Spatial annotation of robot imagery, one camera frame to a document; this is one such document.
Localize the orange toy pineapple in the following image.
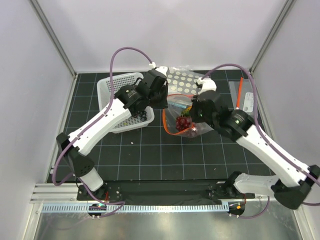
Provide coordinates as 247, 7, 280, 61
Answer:
180, 106, 192, 118

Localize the dark black grape bunch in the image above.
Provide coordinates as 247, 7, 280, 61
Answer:
136, 110, 147, 122

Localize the orange zipper clear bag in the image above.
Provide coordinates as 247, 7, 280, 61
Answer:
162, 93, 213, 138

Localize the white perforated plastic basket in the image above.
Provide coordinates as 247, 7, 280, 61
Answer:
96, 72, 155, 135

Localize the red grape bunch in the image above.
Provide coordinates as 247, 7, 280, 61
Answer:
175, 116, 192, 132

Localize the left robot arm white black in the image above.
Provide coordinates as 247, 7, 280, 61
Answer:
55, 66, 168, 200

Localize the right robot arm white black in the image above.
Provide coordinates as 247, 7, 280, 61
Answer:
189, 90, 320, 210

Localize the polka dot zip bag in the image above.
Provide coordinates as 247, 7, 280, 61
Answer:
166, 66, 203, 97

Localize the right orange zipper bag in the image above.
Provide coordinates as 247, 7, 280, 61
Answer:
228, 77, 255, 117

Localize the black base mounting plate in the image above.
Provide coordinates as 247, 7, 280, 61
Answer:
93, 179, 255, 206

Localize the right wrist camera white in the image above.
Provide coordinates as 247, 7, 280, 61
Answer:
195, 78, 217, 95

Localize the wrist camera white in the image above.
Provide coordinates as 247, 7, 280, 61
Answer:
155, 66, 169, 78
195, 78, 217, 95

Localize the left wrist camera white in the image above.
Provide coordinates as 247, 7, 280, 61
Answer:
155, 66, 169, 78

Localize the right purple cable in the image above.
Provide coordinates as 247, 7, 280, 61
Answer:
202, 63, 320, 220

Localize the right aluminium frame post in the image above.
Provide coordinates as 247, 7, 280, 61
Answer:
249, 0, 296, 74

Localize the aluminium frame post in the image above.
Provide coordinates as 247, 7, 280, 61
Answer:
249, 0, 296, 74
28, 0, 77, 77

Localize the left aluminium frame post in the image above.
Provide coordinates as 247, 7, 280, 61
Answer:
28, 0, 77, 77

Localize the perforated metal cable rail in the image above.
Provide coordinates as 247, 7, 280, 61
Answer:
41, 202, 229, 214

